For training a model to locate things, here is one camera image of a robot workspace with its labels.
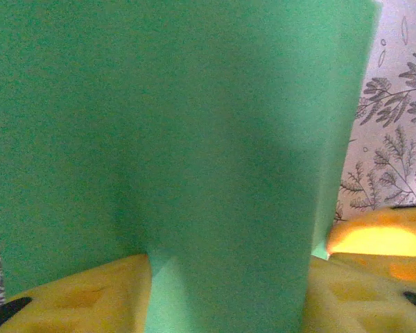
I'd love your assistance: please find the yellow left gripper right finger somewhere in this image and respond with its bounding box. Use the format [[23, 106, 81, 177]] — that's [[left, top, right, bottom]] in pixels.
[[303, 255, 416, 333]]

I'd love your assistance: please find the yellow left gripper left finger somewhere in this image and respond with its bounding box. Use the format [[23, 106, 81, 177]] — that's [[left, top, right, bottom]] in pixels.
[[0, 254, 156, 333]]

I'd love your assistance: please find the green cloth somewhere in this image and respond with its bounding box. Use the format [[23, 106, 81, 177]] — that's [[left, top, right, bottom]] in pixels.
[[0, 0, 381, 333]]

